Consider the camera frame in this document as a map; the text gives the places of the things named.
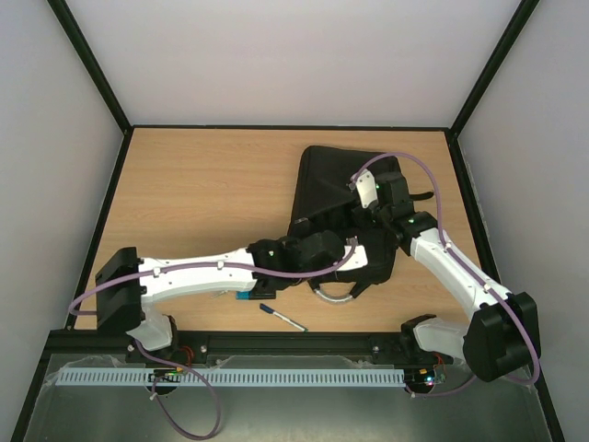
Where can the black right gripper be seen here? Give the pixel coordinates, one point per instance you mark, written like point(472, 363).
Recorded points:
point(363, 216)

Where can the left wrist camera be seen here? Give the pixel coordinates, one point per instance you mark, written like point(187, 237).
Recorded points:
point(354, 256)

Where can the light blue slotted cable duct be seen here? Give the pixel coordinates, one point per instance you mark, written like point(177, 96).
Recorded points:
point(231, 377)

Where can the black aluminium mounting rail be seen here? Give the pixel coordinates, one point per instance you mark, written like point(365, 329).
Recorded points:
point(203, 347)

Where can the black backpack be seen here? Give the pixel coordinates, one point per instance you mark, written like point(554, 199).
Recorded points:
point(323, 201)

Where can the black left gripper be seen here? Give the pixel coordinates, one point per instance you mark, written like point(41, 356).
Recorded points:
point(303, 238)

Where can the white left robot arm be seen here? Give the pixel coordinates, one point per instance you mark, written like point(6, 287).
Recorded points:
point(129, 287)

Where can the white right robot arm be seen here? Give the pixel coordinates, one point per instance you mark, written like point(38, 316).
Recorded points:
point(501, 337)

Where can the black cage frame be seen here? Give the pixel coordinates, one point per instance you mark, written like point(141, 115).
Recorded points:
point(67, 21)

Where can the blue cap highlighter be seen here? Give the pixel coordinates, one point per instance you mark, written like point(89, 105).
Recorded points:
point(244, 295)

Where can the blue cap whiteboard marker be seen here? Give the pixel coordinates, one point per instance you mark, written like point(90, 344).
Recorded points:
point(267, 309)

